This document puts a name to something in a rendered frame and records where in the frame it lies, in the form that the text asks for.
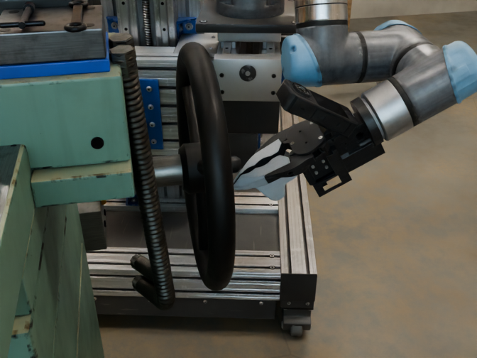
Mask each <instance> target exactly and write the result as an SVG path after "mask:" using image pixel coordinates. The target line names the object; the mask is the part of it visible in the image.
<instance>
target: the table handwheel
mask: <svg viewBox="0 0 477 358"><path fill-rule="evenodd" d="M176 102H177V127H178V138H179V147H180V148H179V149H178V154H177V155H170V156H156V157H153V159H152V160H153V165H154V170H155V177H156V182H157V183H156V184H157V186H158V188H159V187H166V186H174V185H182V189H183V190H184V193H185V204H186V209H187V218H188V223H189V228H190V236H191V240H192V247H193V251H194V257H195V260H196V264H197V268H198V271H199V275H200V277H201V280H202V281H203V283H204V285H205V286H206V287H207V288H208V289H210V290H212V291H220V290H222V289H224V288H225V287H226V286H227V285H228V284H229V282H230V280H231V277H232V274H233V271H234V262H235V251H236V211H235V197H234V179H233V170H232V162H231V150H230V144H229V134H228V129H227V124H226V116H225V111H224V104H223V100H222V96H221V90H220V87H219V81H218V78H217V76H216V71H215V69H214V65H213V62H212V59H211V57H210V55H209V53H208V52H207V50H206V49H205V47H204V46H203V45H201V44H200V43H196V42H189V43H186V44H184V45H183V46H182V47H181V49H180V51H179V54H178V57H177V69H176Z"/></svg>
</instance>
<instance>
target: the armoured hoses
mask: <svg viewBox="0 0 477 358"><path fill-rule="evenodd" d="M109 47H110V48H111V49H109V56H110V60H111V61H112V63H113V64H117V65H120V66H121V71H122V78H123V84H124V96H125V103H126V115H127V122H128V134H129V141H130V147H131V159H132V166H133V177H134V182H135V187H136V194H137V196H138V197H137V198H138V205H139V210H140V214H141V219H142V223H143V231H144V235H145V239H146V245H147V249H148V255H149V259H148V258H146V257H145V256H142V255H140V254H135V255H134V256H132V258H131V260H130V261H131V267H132V268H133V269H135V270H136V271H138V272H139V273H141V274H142V275H143V276H142V275H137V276H136V277H135V278H134V279H133V280H132V286H133V289H134V290H135V291H137V292H139V293H140V294H141V295H142V296H143V297H144V298H146V299H147V300H148V301H150V302H151V303H152V304H153V305H154V306H155V307H157V308H158V309H160V310H163V311H164V310H169V309H171V308H172V307H173V306H174V304H175V289H174V284H173V279H172V271H171V267H170V259H169V254H168V246H167V242H166V237H165V229H164V224H163V216H162V212H161V207H160V199H159V194H158V186H157V184H156V183H157V182H156V177H155V170H154V165H153V160H152V159H153V157H152V152H151V147H150V139H149V135H148V127H147V123H146V118H145V116H146V114H145V112H144V111H145V109H144V107H143V98H142V92H141V85H140V80H139V76H138V66H137V62H136V50H135V45H134V40H133V36H132V35H130V34H128V33H115V34H114V35H112V36H111V37H109Z"/></svg>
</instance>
